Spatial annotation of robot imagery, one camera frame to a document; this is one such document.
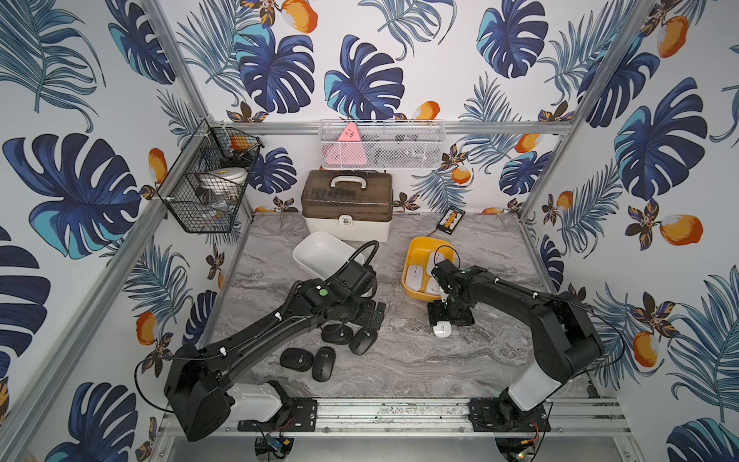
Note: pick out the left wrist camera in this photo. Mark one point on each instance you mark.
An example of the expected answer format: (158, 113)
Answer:
(360, 280)

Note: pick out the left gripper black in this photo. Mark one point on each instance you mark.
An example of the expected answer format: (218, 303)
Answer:
(374, 315)

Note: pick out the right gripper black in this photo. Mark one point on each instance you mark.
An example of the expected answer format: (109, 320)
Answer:
(434, 314)

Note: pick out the aluminium front rail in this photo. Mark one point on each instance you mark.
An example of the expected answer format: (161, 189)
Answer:
(448, 417)

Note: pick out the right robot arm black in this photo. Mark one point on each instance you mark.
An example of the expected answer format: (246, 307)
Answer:
(564, 339)

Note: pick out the small black phone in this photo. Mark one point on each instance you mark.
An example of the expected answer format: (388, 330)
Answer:
(450, 220)

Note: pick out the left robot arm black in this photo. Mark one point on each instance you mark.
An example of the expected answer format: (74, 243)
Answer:
(198, 384)

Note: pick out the pink triangle card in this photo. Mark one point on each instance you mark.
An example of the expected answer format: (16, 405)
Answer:
(347, 151)

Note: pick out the white storage tray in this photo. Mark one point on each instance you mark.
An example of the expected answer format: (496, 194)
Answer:
(321, 254)

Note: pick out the yellow storage tray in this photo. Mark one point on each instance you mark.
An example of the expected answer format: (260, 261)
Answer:
(424, 253)

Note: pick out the white mouse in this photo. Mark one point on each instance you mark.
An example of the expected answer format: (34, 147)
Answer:
(442, 329)
(433, 288)
(414, 278)

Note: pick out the brown lid storage case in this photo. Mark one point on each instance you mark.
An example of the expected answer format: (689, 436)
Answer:
(352, 206)

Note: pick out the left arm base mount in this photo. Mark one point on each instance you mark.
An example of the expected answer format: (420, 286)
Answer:
(269, 407)

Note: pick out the clear wall shelf basket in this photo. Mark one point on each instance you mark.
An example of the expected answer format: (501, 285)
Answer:
(392, 144)

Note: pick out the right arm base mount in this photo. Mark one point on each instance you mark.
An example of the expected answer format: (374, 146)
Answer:
(501, 414)

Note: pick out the black mouse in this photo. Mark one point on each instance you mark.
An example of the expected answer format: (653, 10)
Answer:
(297, 359)
(337, 334)
(324, 363)
(363, 340)

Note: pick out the black wire basket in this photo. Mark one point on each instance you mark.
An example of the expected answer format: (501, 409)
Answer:
(211, 176)

